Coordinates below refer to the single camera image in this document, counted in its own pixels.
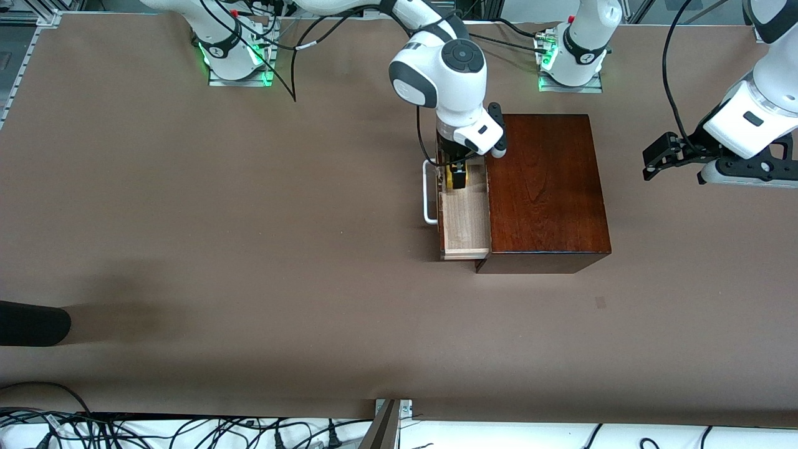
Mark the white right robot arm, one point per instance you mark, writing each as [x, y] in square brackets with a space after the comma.
[449, 68]

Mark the yellow block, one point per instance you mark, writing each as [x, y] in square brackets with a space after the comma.
[447, 179]

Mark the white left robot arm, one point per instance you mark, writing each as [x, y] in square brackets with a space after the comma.
[773, 75]

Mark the grey metal beam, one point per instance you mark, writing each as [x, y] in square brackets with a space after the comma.
[381, 433]

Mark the brown table cover sheet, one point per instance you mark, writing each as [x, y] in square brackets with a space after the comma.
[312, 280]

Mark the dark wooden cabinet box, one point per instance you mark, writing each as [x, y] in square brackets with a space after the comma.
[548, 187]

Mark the black rounded object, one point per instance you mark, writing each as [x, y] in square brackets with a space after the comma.
[31, 324]

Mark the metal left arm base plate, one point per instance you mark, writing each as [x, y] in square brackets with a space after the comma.
[570, 89]

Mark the white lower board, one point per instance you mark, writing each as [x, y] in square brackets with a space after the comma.
[499, 436]

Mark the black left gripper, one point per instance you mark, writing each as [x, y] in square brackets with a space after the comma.
[693, 148]

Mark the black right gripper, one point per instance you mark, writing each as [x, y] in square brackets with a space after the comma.
[450, 154]

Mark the silver corner bracket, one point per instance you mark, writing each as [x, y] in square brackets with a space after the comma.
[406, 408]

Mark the aluminium frame profile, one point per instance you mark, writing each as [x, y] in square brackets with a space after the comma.
[757, 34]
[22, 62]

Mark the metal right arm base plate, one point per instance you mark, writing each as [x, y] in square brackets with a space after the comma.
[240, 82]

